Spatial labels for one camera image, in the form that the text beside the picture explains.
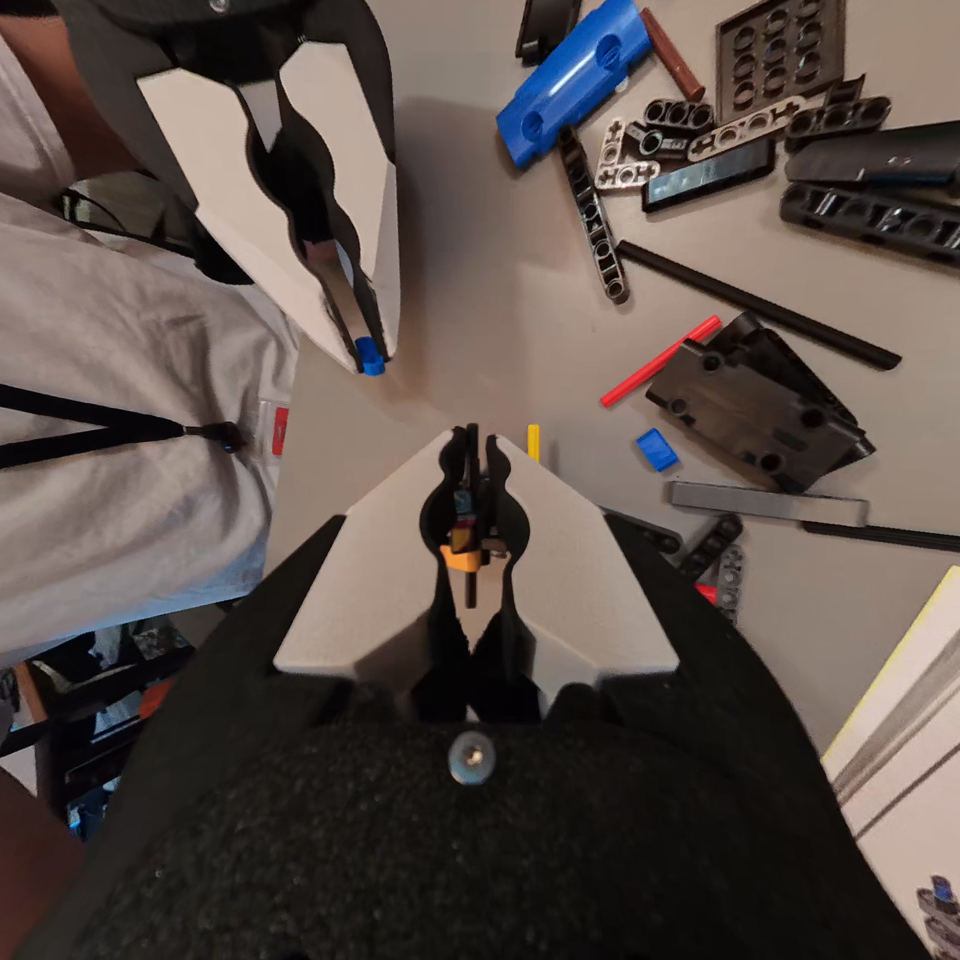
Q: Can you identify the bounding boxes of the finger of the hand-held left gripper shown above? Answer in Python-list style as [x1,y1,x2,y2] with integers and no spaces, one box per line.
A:
[137,67,365,374]
[279,39,404,363]

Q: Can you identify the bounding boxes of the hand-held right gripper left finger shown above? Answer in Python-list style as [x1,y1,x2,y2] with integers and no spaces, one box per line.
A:
[272,427,472,715]

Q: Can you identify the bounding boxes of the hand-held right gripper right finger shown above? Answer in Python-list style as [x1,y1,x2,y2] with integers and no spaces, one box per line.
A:
[485,433,681,715]

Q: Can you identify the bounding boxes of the small multicoloured lego assembly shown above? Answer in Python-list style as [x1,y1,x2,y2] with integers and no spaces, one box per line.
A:
[440,423,504,610]

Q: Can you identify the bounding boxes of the person's left forearm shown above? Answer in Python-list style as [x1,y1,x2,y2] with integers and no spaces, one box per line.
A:
[0,13,155,177]

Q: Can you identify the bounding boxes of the dark grey lego beam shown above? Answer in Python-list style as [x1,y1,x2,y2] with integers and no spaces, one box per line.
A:
[711,543,747,625]

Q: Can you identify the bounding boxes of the small blue lego slope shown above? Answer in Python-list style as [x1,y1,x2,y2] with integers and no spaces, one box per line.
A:
[635,426,681,474]

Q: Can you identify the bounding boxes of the long grey lego tile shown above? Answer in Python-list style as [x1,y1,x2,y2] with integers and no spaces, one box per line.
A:
[669,480,871,529]

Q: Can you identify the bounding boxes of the large blue lego panel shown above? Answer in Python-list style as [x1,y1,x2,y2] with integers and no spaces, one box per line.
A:
[495,0,655,171]

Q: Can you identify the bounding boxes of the black curved lego piece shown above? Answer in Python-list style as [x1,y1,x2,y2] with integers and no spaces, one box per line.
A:
[513,0,584,66]

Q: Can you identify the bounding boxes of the long black lego beam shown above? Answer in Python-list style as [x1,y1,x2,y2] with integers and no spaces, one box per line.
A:
[557,123,633,306]

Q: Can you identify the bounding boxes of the red lego axle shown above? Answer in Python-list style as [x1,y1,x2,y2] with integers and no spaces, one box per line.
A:
[599,314,724,410]

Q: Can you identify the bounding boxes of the light grey angled lego beam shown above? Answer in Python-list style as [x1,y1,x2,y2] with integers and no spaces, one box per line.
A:
[594,118,663,194]

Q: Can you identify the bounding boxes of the large black lego panel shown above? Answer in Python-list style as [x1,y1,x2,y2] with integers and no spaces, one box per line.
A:
[643,310,877,495]

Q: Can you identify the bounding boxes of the black lego connector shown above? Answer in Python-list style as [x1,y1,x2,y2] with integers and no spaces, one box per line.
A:
[625,122,693,160]

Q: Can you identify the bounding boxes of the thin black lego rod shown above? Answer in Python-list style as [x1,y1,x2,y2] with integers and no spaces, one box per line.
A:
[802,520,960,556]

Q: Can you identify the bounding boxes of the short black lego beam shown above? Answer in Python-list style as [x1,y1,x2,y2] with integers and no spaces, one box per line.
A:
[643,97,715,138]

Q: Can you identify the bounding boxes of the brown lego axle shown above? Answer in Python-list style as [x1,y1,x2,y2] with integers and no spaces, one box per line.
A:
[639,6,708,104]

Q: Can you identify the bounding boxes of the glossy black lego tile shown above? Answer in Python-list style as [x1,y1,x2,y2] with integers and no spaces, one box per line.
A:
[642,136,777,214]

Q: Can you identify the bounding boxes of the long black lego axle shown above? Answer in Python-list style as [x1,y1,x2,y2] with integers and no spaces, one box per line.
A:
[613,239,903,373]

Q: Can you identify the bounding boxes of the lego instruction booklet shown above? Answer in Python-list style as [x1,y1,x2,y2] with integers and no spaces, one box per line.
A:
[820,565,960,960]

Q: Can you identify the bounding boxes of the dark grey holed lego plate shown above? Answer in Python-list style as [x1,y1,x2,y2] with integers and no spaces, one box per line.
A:
[714,0,850,126]

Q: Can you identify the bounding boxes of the thick black lego beam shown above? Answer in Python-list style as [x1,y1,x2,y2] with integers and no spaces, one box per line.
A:
[778,182,960,270]

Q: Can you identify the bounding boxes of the black double lego beam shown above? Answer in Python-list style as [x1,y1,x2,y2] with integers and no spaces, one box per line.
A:
[783,73,895,153]

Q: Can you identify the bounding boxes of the black curved lego panel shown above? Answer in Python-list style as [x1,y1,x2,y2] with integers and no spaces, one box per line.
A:
[783,120,960,189]

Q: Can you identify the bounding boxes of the black eyeglasses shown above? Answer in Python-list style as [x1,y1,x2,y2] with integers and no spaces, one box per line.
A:
[60,171,252,288]

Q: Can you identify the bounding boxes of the clear badge with red mark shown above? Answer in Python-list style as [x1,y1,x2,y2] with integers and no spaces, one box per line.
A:
[257,399,291,468]

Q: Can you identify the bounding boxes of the person's light grey shirt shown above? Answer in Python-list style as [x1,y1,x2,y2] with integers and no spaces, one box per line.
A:
[0,33,303,670]

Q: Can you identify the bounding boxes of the dark clutter under table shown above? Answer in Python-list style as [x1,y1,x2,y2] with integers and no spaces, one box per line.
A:
[0,622,198,843]

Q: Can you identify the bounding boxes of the black lanyard strap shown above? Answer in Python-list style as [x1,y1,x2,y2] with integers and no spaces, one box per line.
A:
[0,382,243,471]

